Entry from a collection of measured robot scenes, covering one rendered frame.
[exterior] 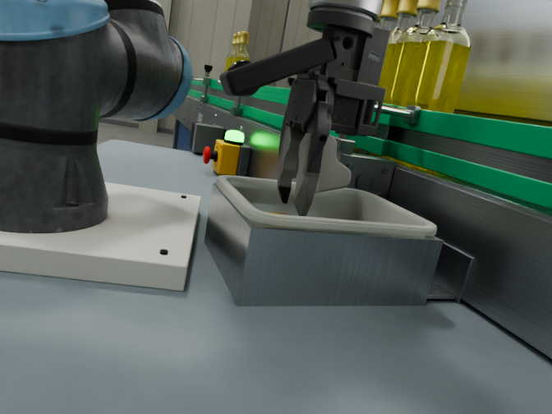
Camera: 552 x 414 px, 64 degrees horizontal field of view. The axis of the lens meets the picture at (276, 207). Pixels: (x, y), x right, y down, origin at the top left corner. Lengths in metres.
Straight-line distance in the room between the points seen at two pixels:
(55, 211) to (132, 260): 0.10
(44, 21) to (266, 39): 7.61
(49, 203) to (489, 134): 0.49
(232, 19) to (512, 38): 5.16
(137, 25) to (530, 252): 0.50
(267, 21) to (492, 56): 7.32
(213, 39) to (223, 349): 5.55
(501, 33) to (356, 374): 0.64
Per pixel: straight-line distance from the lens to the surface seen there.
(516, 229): 0.52
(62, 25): 0.48
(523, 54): 0.81
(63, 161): 0.49
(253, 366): 0.35
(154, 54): 0.58
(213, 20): 5.85
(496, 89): 0.83
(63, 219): 0.49
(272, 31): 8.06
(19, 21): 0.48
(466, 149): 0.61
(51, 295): 0.43
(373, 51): 0.51
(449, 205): 0.59
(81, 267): 0.45
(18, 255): 0.46
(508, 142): 0.57
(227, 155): 1.00
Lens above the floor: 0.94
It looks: 14 degrees down
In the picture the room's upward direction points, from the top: 11 degrees clockwise
